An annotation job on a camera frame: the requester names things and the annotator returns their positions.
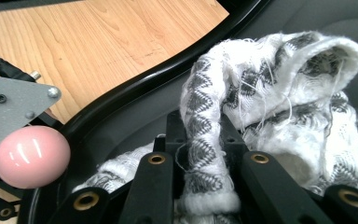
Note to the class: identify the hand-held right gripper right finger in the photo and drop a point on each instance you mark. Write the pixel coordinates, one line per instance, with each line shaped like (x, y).
(233, 143)

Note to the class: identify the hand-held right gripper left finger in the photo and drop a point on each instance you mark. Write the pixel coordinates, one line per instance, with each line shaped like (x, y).
(175, 133)

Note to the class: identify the black wavy tray stand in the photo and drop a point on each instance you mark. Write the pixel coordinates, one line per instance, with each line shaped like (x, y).
(136, 118)

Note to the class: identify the pink ball knob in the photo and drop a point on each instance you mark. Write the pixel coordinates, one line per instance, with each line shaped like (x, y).
(32, 157)

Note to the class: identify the white grey patterned cloth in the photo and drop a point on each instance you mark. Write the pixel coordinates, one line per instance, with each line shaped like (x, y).
(292, 93)

